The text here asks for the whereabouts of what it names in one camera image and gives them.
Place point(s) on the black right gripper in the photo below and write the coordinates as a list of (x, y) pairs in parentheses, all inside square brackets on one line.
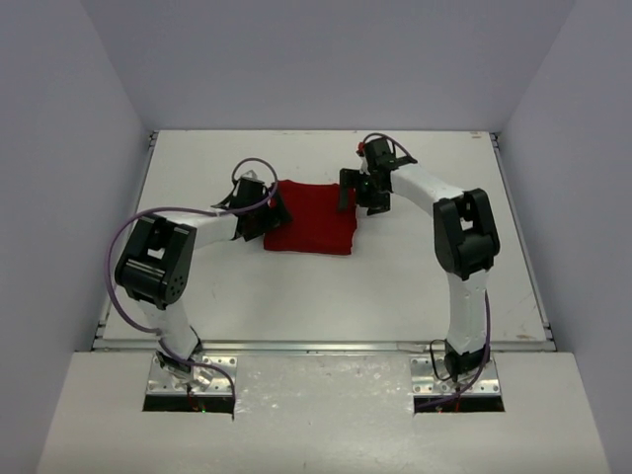
[(352, 179)]

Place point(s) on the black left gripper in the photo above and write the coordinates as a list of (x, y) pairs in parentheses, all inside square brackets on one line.
[(273, 213)]

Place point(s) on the red t shirt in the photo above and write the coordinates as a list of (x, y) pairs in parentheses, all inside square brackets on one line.
[(317, 226)]

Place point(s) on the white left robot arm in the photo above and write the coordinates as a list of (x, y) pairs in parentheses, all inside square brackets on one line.
[(155, 264)]

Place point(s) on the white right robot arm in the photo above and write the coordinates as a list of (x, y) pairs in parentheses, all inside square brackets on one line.
[(466, 239)]

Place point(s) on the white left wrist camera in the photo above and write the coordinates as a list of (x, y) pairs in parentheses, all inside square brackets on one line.
[(251, 174)]

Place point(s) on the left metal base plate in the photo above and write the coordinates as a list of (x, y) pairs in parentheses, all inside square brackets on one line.
[(211, 380)]

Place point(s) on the metal base plate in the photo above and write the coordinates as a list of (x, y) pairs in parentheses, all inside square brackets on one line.
[(426, 383), (211, 380)]

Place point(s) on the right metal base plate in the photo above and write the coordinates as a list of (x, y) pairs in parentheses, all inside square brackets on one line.
[(426, 383)]

